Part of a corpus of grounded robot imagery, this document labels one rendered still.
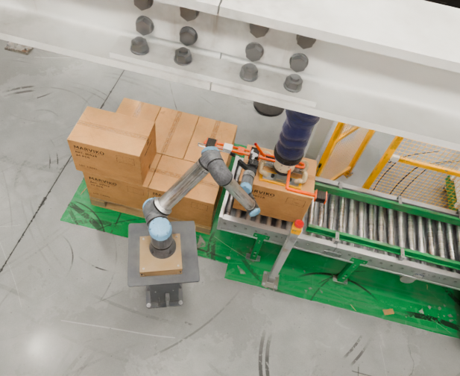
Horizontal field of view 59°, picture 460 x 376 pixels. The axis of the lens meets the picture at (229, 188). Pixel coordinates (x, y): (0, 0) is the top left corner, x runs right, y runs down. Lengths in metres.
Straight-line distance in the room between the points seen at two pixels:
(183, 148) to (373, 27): 3.42
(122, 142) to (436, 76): 2.97
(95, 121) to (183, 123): 0.93
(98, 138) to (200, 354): 1.94
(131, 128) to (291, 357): 2.32
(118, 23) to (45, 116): 4.49
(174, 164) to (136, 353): 1.63
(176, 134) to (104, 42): 3.38
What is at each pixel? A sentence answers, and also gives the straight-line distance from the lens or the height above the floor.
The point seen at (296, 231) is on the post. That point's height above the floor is 0.97.
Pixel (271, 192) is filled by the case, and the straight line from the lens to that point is 3.21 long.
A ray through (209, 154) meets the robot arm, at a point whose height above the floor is 1.50.
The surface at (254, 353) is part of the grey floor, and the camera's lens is 3.61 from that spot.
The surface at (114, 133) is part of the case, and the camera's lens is 3.46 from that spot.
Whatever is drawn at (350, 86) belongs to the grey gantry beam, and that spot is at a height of 3.12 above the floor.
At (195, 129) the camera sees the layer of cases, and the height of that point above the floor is 0.54.
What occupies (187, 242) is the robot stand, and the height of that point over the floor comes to 0.75.
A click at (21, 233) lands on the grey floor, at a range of 4.19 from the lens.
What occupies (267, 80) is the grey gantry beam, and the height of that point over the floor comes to 3.12.
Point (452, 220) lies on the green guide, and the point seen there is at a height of 0.61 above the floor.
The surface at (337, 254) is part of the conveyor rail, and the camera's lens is 3.58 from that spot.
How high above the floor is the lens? 3.46
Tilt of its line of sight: 54 degrees down
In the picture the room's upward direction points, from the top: 12 degrees clockwise
